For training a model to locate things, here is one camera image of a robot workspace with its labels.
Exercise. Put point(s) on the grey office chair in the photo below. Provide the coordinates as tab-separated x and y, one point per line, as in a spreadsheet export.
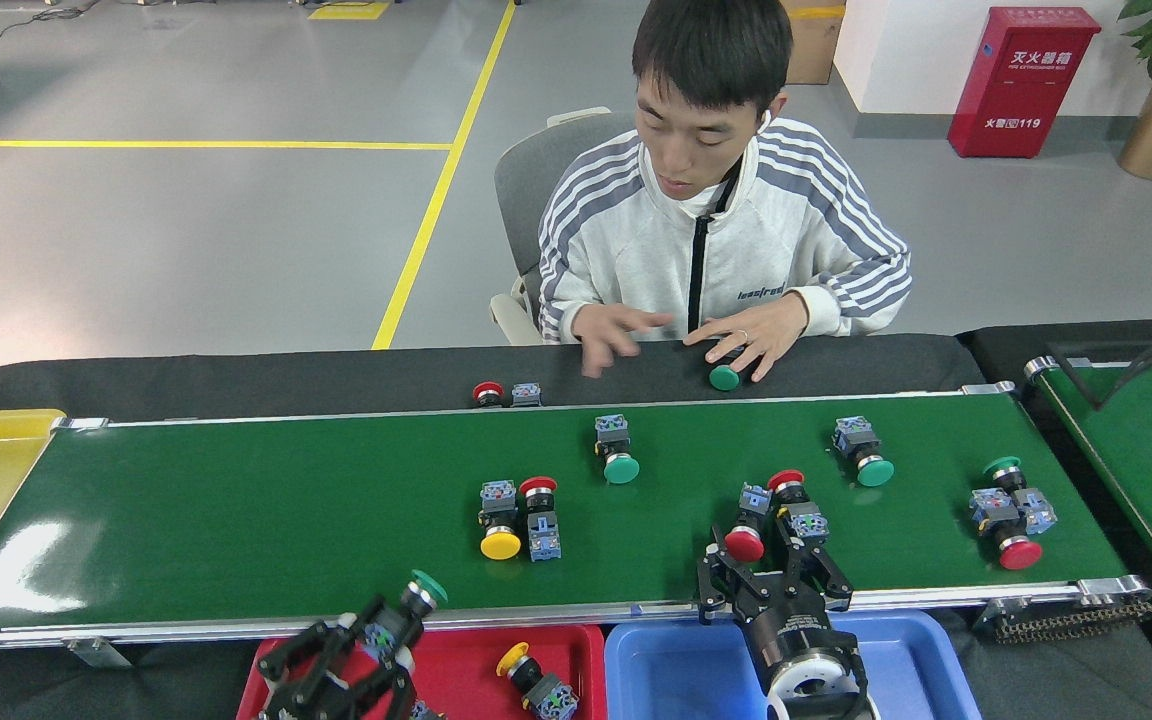
521	170

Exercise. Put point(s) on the person's left hand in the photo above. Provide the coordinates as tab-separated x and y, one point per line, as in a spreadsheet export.
761	325

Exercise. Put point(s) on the yellow mushroom push button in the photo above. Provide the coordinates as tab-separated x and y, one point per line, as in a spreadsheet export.
501	545
513	660

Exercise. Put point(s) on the green conveyor belt silver frame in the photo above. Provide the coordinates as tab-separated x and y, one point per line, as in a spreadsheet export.
236	500

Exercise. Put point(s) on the red plastic tray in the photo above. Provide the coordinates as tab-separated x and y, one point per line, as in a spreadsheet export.
466	670

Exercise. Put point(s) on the blue plastic tray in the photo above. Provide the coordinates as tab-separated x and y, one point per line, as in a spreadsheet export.
676	670

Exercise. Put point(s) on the short green conveyor belt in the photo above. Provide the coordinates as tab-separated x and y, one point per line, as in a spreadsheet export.
1151	450

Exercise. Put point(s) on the person's right hand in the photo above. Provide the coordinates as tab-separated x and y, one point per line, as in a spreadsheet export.
611	330

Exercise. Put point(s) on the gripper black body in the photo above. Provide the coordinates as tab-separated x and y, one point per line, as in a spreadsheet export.
791	625

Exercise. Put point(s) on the person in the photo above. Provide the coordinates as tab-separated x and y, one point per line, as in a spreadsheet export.
636	240

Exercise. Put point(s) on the red fire extinguisher box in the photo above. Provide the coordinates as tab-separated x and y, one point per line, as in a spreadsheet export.
1021	90

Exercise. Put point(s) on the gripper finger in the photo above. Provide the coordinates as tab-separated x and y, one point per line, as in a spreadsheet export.
311	650
816	580
386	695
721	595

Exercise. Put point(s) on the brown cardboard box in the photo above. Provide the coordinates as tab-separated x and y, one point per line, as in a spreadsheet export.
814	45

